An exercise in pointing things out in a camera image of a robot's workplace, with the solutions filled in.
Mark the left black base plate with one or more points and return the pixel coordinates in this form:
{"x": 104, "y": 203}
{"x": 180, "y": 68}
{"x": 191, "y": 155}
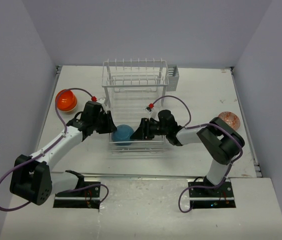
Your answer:
{"x": 85, "y": 199}

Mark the teal bowl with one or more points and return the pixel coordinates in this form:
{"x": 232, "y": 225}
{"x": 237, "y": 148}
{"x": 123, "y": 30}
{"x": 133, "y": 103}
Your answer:
{"x": 121, "y": 136}

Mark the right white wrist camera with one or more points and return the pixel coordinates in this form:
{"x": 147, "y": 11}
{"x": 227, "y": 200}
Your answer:
{"x": 150, "y": 112}

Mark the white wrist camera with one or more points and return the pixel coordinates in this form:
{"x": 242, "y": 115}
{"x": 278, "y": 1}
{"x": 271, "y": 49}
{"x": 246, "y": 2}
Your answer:
{"x": 103, "y": 102}
{"x": 150, "y": 112}

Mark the orange bowl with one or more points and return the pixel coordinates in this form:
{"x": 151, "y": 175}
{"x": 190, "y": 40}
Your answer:
{"x": 66, "y": 105}
{"x": 65, "y": 94}

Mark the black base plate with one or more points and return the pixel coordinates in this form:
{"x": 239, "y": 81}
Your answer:
{"x": 85, "y": 199}
{"x": 220, "y": 198}

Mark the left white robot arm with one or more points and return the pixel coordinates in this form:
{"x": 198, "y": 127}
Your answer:
{"x": 32, "y": 178}

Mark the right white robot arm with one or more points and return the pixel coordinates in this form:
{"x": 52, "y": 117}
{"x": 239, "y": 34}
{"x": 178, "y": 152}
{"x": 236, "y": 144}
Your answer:
{"x": 222, "y": 142}

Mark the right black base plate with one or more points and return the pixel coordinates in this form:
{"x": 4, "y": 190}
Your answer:
{"x": 220, "y": 198}

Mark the grey cutlery holder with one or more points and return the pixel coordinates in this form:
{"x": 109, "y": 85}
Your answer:
{"x": 173, "y": 77}

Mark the blue patterned bowl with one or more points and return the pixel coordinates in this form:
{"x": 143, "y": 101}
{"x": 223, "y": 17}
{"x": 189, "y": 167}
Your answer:
{"x": 231, "y": 119}

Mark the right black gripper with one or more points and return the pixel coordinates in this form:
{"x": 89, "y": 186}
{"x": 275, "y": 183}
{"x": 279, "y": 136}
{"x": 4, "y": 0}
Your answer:
{"x": 143, "y": 131}

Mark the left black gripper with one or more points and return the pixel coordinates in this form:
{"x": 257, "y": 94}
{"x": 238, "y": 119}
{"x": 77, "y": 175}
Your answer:
{"x": 110, "y": 127}

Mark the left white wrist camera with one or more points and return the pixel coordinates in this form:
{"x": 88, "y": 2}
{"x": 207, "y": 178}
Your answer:
{"x": 103, "y": 102}

